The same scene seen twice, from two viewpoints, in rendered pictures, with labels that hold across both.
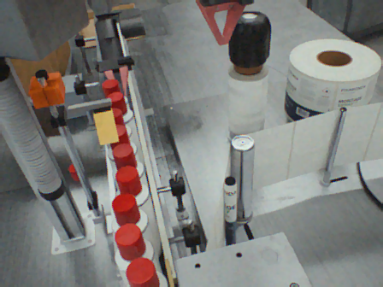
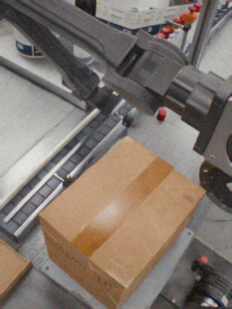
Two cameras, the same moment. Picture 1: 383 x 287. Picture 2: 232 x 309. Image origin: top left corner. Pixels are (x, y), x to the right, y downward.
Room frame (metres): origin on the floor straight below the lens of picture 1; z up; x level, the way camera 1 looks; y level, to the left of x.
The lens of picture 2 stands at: (1.46, 0.73, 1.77)
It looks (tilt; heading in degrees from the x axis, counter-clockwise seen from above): 52 degrees down; 216
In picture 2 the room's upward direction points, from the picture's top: 9 degrees clockwise
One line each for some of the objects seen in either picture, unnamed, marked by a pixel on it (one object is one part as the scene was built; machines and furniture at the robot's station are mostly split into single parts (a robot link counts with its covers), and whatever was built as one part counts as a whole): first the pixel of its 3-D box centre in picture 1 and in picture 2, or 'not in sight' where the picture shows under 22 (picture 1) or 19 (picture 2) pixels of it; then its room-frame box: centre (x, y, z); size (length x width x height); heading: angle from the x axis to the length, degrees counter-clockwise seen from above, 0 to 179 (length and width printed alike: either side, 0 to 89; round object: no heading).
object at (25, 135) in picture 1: (26, 136); not in sight; (0.35, 0.20, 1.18); 0.04 x 0.04 x 0.21
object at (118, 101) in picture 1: (126, 138); not in sight; (0.56, 0.13, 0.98); 0.05 x 0.05 x 0.20
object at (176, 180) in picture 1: (178, 190); not in sight; (0.49, 0.04, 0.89); 0.03 x 0.03 x 0.12; 10
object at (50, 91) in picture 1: (93, 153); (175, 43); (0.46, 0.17, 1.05); 0.10 x 0.04 x 0.33; 100
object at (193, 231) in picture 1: (183, 242); not in sight; (0.37, 0.03, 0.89); 0.06 x 0.03 x 0.12; 100
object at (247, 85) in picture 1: (247, 84); (84, 29); (0.65, -0.13, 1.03); 0.09 x 0.09 x 0.30
